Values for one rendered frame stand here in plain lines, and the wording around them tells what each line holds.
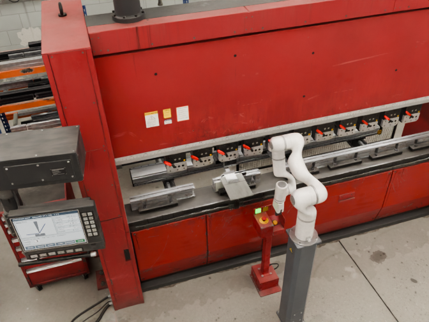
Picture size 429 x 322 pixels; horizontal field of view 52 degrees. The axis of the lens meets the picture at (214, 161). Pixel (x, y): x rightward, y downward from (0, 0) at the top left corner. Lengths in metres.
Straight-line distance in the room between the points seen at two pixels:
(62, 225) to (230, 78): 1.39
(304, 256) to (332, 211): 1.06
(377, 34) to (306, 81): 0.58
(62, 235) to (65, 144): 0.57
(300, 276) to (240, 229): 0.74
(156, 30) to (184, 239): 1.71
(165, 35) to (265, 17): 0.63
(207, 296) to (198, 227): 0.68
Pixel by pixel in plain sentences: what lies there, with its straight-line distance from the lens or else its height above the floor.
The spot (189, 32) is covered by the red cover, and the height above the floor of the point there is 2.22.
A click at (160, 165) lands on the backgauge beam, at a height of 0.98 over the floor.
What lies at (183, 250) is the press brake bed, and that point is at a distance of 3.70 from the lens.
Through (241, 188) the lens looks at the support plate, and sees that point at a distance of 3.34.
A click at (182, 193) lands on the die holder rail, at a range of 3.42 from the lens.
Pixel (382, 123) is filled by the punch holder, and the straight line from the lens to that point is 3.85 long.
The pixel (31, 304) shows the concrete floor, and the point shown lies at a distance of 4.22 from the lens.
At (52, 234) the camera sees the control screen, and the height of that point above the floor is 1.42.
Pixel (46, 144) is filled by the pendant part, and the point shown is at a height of 1.95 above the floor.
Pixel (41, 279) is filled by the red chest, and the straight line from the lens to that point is 4.10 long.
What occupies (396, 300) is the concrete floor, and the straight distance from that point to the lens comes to 4.15.
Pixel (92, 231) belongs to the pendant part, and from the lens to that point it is 2.60.
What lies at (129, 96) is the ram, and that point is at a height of 1.85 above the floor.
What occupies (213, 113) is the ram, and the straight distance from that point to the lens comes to 3.04.
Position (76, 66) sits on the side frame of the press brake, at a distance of 2.48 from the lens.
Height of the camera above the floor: 3.24
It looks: 39 degrees down
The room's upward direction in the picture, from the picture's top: 2 degrees counter-clockwise
